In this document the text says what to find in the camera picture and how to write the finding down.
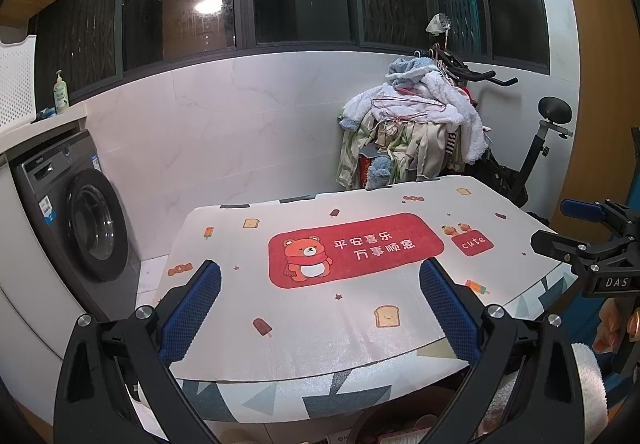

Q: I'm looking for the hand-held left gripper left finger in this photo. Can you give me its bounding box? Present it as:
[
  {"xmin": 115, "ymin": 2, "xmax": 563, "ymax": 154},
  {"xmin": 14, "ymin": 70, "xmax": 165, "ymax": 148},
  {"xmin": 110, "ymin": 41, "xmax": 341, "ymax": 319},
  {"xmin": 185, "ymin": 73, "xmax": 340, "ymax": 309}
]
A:
[{"xmin": 52, "ymin": 260, "xmax": 223, "ymax": 444}]

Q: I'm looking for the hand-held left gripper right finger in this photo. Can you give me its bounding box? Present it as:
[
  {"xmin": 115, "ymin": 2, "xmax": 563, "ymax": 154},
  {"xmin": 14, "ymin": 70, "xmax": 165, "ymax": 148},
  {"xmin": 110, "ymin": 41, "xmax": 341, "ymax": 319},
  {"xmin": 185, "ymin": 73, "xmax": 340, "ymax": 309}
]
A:
[{"xmin": 419, "ymin": 258, "xmax": 588, "ymax": 444}]

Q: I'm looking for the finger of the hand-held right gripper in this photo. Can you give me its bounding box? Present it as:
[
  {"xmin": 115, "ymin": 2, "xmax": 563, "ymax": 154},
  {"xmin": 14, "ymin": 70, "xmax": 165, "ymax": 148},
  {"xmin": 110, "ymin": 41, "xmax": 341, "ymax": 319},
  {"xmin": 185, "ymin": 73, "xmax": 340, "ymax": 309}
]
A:
[
  {"xmin": 560, "ymin": 198, "xmax": 640, "ymax": 237},
  {"xmin": 530, "ymin": 229, "xmax": 632, "ymax": 271}
]

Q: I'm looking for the person's right hand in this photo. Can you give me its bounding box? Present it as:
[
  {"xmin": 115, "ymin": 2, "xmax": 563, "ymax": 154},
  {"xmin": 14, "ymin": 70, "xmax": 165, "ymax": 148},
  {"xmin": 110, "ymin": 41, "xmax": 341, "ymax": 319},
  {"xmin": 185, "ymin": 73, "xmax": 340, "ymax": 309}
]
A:
[{"xmin": 594, "ymin": 299, "xmax": 622, "ymax": 355}]

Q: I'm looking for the white towel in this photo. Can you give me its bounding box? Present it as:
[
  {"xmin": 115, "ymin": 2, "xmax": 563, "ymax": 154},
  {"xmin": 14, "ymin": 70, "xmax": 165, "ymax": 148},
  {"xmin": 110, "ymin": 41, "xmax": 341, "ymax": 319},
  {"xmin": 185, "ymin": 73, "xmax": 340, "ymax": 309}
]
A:
[{"xmin": 487, "ymin": 343, "xmax": 601, "ymax": 430}]

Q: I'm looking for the white printed table mat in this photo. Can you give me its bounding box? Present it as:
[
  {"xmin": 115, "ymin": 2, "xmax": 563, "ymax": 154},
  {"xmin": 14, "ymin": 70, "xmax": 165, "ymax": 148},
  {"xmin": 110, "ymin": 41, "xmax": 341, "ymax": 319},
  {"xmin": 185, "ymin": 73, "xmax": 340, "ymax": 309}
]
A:
[{"xmin": 152, "ymin": 174, "xmax": 580, "ymax": 382}]

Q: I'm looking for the black exercise bike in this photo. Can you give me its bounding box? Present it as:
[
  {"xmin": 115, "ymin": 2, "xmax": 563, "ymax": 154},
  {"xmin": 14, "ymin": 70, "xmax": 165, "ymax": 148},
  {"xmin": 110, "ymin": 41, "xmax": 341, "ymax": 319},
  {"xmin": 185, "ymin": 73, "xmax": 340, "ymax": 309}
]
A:
[{"xmin": 432, "ymin": 44, "xmax": 573, "ymax": 227}]

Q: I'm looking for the triangle patterned tablecloth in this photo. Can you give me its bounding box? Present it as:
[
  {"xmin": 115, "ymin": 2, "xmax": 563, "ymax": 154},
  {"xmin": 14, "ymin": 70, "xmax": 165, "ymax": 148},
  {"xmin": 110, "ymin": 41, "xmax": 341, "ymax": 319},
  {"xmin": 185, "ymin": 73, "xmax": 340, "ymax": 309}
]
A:
[{"xmin": 135, "ymin": 264, "xmax": 581, "ymax": 425}]

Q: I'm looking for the grey front-load washing machine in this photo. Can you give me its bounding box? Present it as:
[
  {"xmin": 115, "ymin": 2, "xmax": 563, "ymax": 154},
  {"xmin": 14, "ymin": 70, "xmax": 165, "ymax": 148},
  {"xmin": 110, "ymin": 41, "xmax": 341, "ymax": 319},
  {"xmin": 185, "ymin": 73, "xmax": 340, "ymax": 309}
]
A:
[{"xmin": 10, "ymin": 130, "xmax": 132, "ymax": 295}]

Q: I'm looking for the wooden door panel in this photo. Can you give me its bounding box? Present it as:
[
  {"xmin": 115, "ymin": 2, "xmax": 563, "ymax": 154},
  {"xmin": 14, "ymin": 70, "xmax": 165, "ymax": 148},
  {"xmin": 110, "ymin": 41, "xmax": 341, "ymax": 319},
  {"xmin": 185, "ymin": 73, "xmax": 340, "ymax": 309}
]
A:
[{"xmin": 547, "ymin": 0, "xmax": 640, "ymax": 235}]

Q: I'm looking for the pile of clothes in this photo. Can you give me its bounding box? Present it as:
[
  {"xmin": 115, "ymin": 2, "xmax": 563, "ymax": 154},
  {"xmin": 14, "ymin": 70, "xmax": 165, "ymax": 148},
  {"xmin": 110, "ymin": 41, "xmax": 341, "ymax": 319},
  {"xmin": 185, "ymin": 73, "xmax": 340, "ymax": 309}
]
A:
[{"xmin": 336, "ymin": 56, "xmax": 488, "ymax": 189}]

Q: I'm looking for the pump soap bottle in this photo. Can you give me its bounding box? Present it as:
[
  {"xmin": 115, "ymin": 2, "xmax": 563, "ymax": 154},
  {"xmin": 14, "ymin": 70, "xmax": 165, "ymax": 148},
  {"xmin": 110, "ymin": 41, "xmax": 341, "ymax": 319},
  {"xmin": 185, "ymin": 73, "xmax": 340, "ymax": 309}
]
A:
[{"xmin": 52, "ymin": 70, "xmax": 70, "ymax": 115}]

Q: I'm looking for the white perforated laundry basket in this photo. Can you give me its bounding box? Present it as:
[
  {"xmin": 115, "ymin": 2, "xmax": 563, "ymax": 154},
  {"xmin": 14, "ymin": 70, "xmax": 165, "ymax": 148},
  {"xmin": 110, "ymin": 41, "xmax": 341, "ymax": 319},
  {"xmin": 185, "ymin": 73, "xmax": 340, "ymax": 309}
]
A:
[{"xmin": 0, "ymin": 34, "xmax": 38, "ymax": 129}]

